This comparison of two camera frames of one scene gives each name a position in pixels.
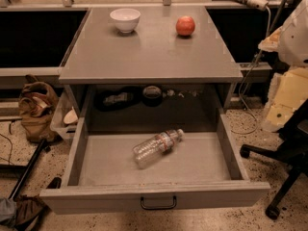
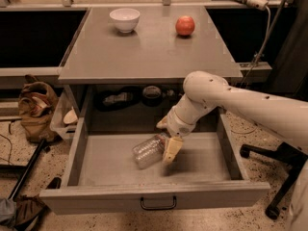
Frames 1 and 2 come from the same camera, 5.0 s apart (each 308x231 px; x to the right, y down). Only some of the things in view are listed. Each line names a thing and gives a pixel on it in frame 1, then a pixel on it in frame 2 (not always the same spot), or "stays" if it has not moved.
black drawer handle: x=158 y=207 stays
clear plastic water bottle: x=149 y=150 stays
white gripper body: x=295 y=43 -> x=176 y=125
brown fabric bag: x=38 y=104 stays
